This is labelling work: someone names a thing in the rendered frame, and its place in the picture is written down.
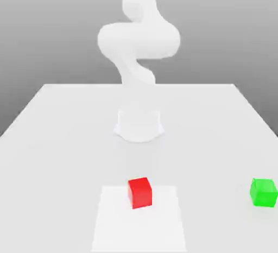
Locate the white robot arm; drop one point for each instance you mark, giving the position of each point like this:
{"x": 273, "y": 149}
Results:
{"x": 139, "y": 40}

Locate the small red cube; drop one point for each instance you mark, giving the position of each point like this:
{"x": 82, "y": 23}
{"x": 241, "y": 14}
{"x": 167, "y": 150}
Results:
{"x": 140, "y": 193}

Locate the small green cube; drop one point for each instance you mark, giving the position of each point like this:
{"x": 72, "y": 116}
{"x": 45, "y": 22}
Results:
{"x": 263, "y": 193}

